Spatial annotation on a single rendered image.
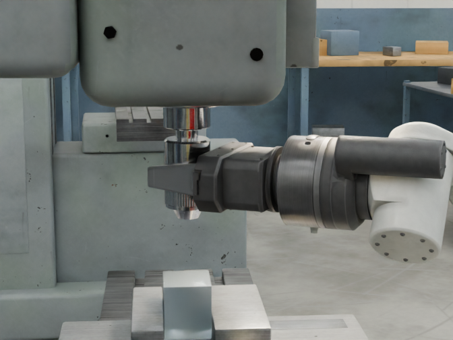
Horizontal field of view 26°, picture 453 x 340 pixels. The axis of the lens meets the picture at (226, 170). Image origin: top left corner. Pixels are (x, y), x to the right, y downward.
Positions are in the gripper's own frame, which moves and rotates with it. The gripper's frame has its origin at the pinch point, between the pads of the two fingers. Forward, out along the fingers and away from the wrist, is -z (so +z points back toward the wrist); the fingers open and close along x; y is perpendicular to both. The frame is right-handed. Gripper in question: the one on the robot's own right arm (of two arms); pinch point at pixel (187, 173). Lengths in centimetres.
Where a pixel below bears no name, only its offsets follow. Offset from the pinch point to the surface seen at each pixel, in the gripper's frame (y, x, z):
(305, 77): 46, -553, -151
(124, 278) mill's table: 27, -44, -30
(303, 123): 77, -552, -153
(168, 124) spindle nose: -5.3, 2.1, -1.1
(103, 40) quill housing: -14.1, 12.2, -2.6
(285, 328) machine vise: 20.3, -13.1, 6.3
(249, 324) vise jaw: 16.4, -2.8, 5.7
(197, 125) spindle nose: -5.2, 1.5, 1.9
